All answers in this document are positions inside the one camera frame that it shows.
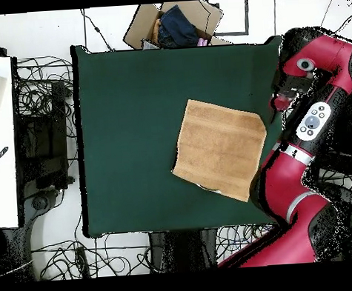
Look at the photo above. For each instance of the tan terry towel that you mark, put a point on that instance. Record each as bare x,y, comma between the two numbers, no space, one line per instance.
220,148

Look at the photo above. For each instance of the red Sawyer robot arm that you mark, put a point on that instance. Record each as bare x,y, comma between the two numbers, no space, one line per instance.
286,195

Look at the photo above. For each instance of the pink garment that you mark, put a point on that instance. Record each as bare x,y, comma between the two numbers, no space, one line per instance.
202,42

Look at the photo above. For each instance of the dark blue jeans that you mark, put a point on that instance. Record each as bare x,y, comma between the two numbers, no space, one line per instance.
176,26

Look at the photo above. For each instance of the tan garment in box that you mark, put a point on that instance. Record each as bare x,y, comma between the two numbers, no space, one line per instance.
155,29

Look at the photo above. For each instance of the open cardboard box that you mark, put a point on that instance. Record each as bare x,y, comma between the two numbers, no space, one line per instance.
140,23

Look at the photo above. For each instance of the dark green table cloth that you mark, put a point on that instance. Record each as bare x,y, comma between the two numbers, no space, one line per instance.
117,110

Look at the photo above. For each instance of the black power strip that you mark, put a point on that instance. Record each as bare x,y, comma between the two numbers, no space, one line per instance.
82,261

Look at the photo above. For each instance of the white desk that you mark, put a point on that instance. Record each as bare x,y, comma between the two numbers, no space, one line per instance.
3,191

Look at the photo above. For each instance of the black metal frame piece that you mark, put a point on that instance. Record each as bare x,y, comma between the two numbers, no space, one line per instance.
246,13

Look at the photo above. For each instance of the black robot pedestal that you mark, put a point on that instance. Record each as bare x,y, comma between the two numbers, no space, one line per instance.
182,252

